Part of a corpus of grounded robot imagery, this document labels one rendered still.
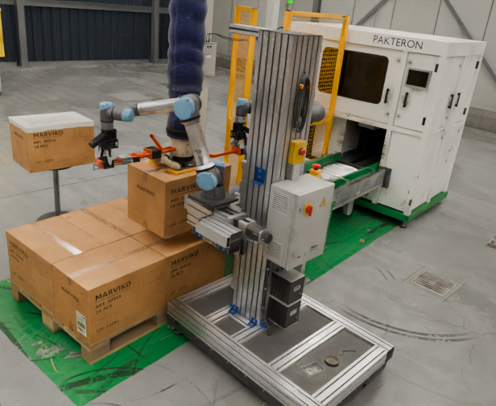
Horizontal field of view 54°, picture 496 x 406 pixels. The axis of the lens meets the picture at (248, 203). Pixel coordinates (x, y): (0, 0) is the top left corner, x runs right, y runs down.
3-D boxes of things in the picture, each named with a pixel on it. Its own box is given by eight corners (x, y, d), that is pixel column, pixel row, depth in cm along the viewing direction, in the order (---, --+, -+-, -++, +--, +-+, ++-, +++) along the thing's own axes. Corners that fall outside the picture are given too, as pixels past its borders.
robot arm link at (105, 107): (110, 104, 273) (96, 102, 275) (111, 123, 278) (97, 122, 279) (117, 101, 281) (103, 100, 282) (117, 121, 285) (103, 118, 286)
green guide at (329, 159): (332, 157, 570) (333, 149, 566) (341, 159, 564) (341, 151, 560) (243, 187, 454) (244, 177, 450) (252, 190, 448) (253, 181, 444)
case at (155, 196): (191, 197, 387) (193, 149, 370) (227, 215, 363) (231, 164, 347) (127, 217, 344) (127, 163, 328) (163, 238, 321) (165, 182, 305)
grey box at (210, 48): (211, 74, 462) (212, 42, 450) (215, 76, 459) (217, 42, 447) (196, 76, 448) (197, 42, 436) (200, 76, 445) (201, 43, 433)
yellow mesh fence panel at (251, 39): (217, 202, 556) (232, 4, 474) (225, 202, 558) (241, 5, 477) (229, 237, 478) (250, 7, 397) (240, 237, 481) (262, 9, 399)
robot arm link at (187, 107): (224, 182, 288) (197, 91, 272) (217, 190, 275) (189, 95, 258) (205, 185, 292) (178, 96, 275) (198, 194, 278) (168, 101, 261)
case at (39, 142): (76, 151, 483) (74, 110, 468) (95, 163, 457) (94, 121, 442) (12, 159, 444) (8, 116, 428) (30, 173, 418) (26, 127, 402)
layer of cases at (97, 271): (142, 232, 440) (143, 191, 424) (223, 277, 383) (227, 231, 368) (10, 279, 353) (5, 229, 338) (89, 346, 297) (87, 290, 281)
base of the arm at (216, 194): (230, 197, 300) (232, 182, 297) (212, 203, 290) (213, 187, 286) (214, 189, 310) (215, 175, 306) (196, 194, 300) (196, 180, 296)
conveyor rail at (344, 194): (378, 184, 540) (382, 168, 533) (382, 186, 537) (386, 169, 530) (242, 250, 373) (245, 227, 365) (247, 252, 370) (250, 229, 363)
